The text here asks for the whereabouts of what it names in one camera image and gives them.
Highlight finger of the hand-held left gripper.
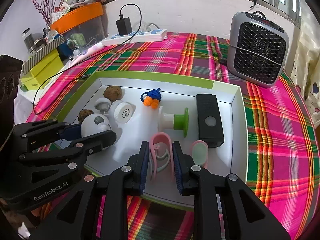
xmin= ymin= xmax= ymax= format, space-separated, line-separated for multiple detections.
xmin=14 ymin=120 xmax=82 ymax=145
xmin=19 ymin=130 xmax=117 ymax=171

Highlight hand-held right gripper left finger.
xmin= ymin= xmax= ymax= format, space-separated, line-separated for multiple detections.
xmin=29 ymin=141 xmax=150 ymax=240

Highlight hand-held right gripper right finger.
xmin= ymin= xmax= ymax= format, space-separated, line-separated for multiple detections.
xmin=172 ymin=141 xmax=292 ymax=240

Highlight white panda-shaped gadget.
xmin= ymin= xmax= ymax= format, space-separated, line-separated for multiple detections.
xmin=80 ymin=114 xmax=113 ymax=150

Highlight brown walnut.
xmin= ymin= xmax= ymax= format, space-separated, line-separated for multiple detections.
xmin=103 ymin=86 xmax=125 ymax=100
xmin=78 ymin=109 xmax=95 ymax=123

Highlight green and white cardboard box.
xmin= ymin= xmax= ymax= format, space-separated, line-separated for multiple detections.
xmin=54 ymin=70 xmax=248 ymax=212

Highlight pink clip with green pad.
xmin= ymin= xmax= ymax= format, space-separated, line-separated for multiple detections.
xmin=191 ymin=140 xmax=209 ymax=169

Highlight pink clip with grey spiral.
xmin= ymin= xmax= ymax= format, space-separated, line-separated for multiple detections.
xmin=149 ymin=133 xmax=174 ymax=180

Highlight white clear-capped jar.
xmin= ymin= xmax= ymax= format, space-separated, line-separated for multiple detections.
xmin=109 ymin=101 xmax=135 ymax=124

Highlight white mushroom-shaped gadget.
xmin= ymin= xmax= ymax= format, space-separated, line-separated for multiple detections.
xmin=94 ymin=97 xmax=110 ymax=115

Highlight white and green spool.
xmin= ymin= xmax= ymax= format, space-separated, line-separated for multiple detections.
xmin=158 ymin=107 xmax=190 ymax=137

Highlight black rectangular device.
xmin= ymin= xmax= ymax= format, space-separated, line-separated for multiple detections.
xmin=196 ymin=94 xmax=225 ymax=148

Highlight blue orange knit toy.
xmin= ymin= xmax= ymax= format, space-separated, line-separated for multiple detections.
xmin=140 ymin=88 xmax=162 ymax=108

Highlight yellow-green shoe box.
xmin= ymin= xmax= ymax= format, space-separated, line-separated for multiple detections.
xmin=20 ymin=49 xmax=64 ymax=90

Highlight grey chevron box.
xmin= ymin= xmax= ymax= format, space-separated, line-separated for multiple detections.
xmin=22 ymin=34 xmax=64 ymax=74

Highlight pink and white tube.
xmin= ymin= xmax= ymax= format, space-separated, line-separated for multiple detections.
xmin=71 ymin=42 xmax=103 ymax=60

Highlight pale green yarn ball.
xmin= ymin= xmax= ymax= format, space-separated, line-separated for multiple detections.
xmin=71 ymin=34 xmax=85 ymax=48

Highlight glass jar with dark lid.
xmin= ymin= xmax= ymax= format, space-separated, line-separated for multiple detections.
xmin=22 ymin=29 xmax=35 ymax=53

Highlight pink green plaid tablecloth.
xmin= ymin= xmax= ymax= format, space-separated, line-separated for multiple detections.
xmin=26 ymin=32 xmax=320 ymax=240

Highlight white power strip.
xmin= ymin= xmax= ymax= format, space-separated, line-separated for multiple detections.
xmin=101 ymin=29 xmax=167 ymax=47

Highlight black charger adapter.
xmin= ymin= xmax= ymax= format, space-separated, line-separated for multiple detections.
xmin=116 ymin=17 xmax=132 ymax=36

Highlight clear bin with orange lid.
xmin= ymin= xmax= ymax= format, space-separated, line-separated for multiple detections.
xmin=50 ymin=2 xmax=105 ymax=47

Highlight pile of printed cards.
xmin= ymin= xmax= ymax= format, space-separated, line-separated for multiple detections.
xmin=51 ymin=0 xmax=70 ymax=22

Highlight purple dried flower branches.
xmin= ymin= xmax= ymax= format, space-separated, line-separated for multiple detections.
xmin=26 ymin=0 xmax=59 ymax=30

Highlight cream curtain with heart print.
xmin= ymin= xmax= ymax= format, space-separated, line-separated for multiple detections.
xmin=291 ymin=7 xmax=320 ymax=130

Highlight grey space heater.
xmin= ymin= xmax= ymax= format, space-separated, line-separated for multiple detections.
xmin=227 ymin=11 xmax=290 ymax=88

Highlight white power strip cord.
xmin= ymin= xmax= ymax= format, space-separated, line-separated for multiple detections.
xmin=135 ymin=22 xmax=160 ymax=32

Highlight black charging cable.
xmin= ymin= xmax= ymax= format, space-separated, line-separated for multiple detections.
xmin=32 ymin=4 xmax=142 ymax=115

